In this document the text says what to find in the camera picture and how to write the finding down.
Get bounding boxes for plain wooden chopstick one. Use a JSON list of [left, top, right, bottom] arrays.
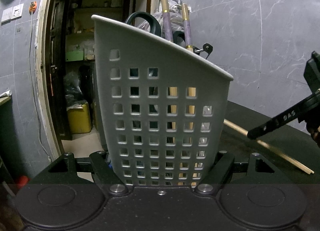
[[223, 119, 315, 175]]

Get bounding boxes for grey perforated plastic basket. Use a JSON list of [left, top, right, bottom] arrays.
[[92, 15, 233, 187]]

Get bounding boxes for purple banded chopstick one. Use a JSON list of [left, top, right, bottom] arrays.
[[159, 0, 180, 187]]

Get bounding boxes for yellow jerry can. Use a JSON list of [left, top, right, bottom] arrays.
[[67, 102, 92, 134]]

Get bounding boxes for green box on shelf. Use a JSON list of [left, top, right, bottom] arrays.
[[66, 50, 84, 62]]

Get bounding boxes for black handled scissors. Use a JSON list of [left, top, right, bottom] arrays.
[[125, 11, 186, 47]]

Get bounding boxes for white wall switch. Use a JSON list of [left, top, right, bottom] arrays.
[[1, 3, 24, 23]]

